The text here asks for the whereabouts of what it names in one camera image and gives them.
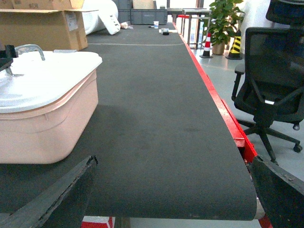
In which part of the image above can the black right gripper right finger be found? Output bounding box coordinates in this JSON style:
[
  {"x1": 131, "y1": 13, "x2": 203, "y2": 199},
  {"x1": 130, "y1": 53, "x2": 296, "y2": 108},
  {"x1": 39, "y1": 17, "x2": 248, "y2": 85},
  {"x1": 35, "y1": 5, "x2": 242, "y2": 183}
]
[{"x1": 249, "y1": 155, "x2": 304, "y2": 228}]

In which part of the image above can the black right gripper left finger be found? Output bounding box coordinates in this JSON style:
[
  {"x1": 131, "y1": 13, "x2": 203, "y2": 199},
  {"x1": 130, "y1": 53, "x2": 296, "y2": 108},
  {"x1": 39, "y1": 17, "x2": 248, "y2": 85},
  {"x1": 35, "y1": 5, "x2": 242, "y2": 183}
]
[{"x1": 0, "y1": 156, "x2": 98, "y2": 228}]

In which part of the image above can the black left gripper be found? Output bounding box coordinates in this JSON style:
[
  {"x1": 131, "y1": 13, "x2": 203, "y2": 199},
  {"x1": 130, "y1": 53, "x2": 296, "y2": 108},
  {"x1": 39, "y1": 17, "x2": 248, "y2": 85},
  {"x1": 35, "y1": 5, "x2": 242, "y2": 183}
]
[{"x1": 0, "y1": 45, "x2": 17, "y2": 71}]

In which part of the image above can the white box lid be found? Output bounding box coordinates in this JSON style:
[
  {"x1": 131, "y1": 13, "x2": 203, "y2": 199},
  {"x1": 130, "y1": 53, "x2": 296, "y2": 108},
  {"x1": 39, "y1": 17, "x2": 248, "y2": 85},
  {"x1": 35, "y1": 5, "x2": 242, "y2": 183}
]
[{"x1": 0, "y1": 49, "x2": 103, "y2": 114}]

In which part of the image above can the pink plastic storage box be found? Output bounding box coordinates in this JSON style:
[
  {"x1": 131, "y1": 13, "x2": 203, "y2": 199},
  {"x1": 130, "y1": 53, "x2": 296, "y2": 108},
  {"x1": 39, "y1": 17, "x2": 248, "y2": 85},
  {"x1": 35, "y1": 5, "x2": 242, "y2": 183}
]
[{"x1": 0, "y1": 70, "x2": 98, "y2": 164}]

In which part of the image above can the brown cardboard box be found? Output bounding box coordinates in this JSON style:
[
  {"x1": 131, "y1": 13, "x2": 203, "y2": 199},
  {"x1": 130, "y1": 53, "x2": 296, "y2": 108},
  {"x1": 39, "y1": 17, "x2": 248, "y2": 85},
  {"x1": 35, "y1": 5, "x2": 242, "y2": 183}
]
[{"x1": 0, "y1": 0, "x2": 97, "y2": 51}]

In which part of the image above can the black office chair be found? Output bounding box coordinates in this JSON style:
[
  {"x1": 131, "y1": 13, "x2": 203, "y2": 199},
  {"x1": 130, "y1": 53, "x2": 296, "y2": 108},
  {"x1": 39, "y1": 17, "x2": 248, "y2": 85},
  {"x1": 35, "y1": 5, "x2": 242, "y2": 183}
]
[{"x1": 232, "y1": 0, "x2": 304, "y2": 162}]

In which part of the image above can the dark grey table mat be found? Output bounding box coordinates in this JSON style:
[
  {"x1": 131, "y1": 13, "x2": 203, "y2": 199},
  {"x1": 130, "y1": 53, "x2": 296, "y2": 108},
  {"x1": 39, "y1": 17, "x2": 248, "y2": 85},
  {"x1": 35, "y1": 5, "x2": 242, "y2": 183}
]
[{"x1": 0, "y1": 22, "x2": 258, "y2": 221}]

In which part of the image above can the grey plastic crate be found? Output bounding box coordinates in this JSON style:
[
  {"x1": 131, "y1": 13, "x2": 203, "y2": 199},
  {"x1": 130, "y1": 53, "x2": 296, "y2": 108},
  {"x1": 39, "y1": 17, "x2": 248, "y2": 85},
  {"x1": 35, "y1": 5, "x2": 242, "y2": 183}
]
[{"x1": 114, "y1": 0, "x2": 168, "y2": 25}]

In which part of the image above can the yellow black striped bollard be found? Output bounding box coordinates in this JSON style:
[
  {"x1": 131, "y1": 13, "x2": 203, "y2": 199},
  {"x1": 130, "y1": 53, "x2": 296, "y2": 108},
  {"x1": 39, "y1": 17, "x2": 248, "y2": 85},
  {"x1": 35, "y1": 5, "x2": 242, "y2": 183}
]
[{"x1": 226, "y1": 30, "x2": 242, "y2": 60}]

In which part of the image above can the white paper cup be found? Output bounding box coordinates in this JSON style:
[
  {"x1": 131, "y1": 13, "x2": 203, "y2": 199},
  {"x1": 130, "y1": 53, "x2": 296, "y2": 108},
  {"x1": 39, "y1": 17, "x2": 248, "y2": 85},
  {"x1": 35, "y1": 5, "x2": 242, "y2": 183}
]
[{"x1": 153, "y1": 21, "x2": 159, "y2": 29}]

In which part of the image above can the distant red white cone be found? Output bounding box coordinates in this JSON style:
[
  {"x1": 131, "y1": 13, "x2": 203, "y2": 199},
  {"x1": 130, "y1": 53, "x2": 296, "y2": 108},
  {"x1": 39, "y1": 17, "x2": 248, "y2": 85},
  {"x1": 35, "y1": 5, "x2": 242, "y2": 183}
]
[{"x1": 200, "y1": 32, "x2": 213, "y2": 58}]

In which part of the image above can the potted green plant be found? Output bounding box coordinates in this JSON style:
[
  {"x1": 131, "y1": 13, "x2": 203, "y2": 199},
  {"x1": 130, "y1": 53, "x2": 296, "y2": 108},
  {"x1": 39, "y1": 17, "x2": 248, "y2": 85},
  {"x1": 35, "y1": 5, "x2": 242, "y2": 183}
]
[{"x1": 208, "y1": 0, "x2": 245, "y2": 55}]

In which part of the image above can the red metal table frame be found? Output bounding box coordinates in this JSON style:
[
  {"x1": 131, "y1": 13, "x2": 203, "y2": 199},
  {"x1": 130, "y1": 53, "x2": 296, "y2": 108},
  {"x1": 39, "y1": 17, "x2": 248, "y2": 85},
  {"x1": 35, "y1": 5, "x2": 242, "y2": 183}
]
[{"x1": 82, "y1": 22, "x2": 274, "y2": 228}]

